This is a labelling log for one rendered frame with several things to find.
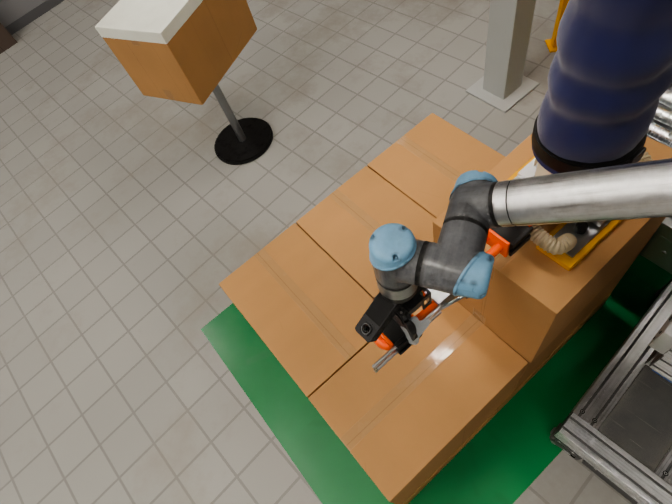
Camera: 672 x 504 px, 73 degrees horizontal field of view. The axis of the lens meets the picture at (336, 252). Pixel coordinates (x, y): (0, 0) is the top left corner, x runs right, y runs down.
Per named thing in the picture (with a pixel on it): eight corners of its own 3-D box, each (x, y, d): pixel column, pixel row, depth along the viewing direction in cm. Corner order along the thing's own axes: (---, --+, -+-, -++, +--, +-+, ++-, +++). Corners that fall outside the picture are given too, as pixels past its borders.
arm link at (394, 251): (412, 267, 68) (359, 255, 70) (415, 298, 77) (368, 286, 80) (426, 224, 71) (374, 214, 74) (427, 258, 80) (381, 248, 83)
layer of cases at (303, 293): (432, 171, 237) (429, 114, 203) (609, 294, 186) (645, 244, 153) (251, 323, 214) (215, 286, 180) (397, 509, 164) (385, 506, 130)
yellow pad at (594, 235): (618, 170, 124) (625, 158, 119) (654, 189, 119) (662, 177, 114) (534, 248, 117) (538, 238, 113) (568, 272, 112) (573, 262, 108)
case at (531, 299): (545, 181, 173) (569, 99, 139) (648, 241, 153) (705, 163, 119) (435, 283, 161) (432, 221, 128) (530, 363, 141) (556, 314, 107)
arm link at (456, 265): (502, 226, 70) (431, 213, 74) (487, 289, 65) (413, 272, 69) (496, 251, 77) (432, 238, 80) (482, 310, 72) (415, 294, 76)
